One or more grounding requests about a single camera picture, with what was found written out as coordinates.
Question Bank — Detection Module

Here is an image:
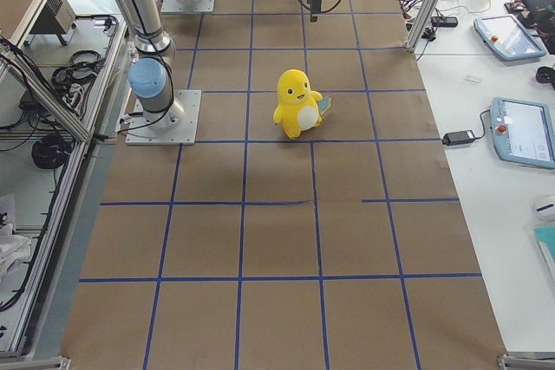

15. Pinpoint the yellow plush penguin toy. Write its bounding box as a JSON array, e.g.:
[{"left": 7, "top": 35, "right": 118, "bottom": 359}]
[{"left": 272, "top": 69, "right": 331, "bottom": 140}]

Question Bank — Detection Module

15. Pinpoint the far blue teach pendant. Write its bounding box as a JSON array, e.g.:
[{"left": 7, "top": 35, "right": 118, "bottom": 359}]
[{"left": 473, "top": 15, "right": 547, "bottom": 61}]

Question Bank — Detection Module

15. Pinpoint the blue teach pendant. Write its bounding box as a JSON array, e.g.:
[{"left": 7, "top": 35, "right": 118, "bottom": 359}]
[
  {"left": 473, "top": 15, "right": 547, "bottom": 61},
  {"left": 490, "top": 97, "right": 554, "bottom": 170}
]

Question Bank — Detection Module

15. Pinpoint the black power adapter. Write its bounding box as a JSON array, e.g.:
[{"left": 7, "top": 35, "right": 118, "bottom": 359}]
[{"left": 441, "top": 130, "right": 476, "bottom": 146}]

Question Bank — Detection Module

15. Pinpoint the near blue teach pendant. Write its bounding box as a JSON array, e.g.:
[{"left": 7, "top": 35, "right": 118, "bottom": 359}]
[{"left": 490, "top": 97, "right": 554, "bottom": 170}]

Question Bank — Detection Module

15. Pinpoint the grey electronics box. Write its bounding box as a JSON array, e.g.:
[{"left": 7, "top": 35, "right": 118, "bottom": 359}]
[{"left": 30, "top": 0, "right": 76, "bottom": 46}]

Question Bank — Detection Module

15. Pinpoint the crumpled white cloth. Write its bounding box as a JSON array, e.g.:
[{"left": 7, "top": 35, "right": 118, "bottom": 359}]
[{"left": 0, "top": 194, "right": 32, "bottom": 284}]

